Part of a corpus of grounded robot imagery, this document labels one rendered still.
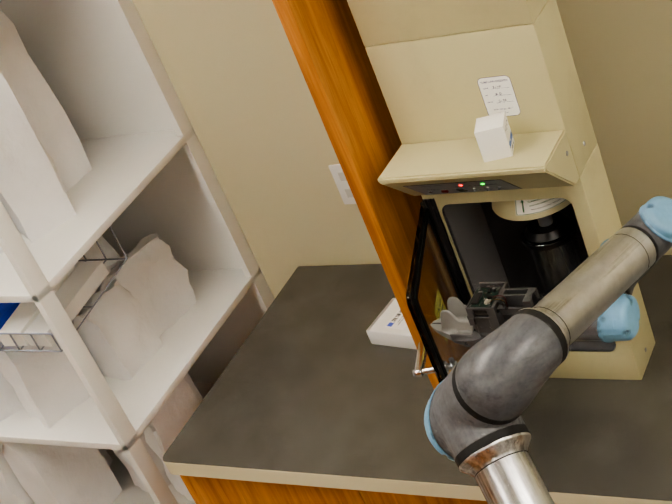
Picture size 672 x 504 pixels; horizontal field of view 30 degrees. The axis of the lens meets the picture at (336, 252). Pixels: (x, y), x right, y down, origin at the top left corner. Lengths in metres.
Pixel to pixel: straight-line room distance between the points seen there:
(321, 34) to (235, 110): 0.87
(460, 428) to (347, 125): 0.67
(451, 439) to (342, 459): 0.75
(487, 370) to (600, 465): 0.63
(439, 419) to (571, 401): 0.67
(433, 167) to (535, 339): 0.53
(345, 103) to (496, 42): 0.31
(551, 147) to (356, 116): 0.37
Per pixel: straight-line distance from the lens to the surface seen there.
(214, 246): 3.36
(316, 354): 2.87
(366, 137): 2.30
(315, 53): 2.18
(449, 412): 1.82
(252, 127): 3.05
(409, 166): 2.22
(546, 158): 2.10
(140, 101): 3.19
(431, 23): 2.14
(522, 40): 2.10
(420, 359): 2.26
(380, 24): 2.19
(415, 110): 2.25
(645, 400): 2.44
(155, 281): 3.22
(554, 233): 2.38
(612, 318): 2.01
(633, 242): 1.95
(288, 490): 2.70
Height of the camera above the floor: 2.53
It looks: 30 degrees down
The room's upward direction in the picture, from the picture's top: 24 degrees counter-clockwise
